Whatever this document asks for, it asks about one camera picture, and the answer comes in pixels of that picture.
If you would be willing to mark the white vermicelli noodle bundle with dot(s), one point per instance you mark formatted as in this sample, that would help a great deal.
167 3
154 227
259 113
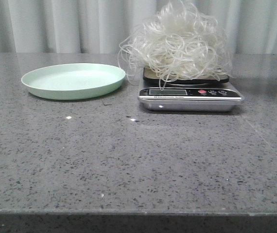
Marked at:
179 43

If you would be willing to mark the black silver kitchen scale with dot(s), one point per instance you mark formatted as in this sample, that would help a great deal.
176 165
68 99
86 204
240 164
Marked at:
200 95

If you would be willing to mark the light green round plate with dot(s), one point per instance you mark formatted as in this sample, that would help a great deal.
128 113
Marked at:
76 81

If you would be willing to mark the white pleated curtain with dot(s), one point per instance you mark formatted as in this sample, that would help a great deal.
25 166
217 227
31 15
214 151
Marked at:
98 26

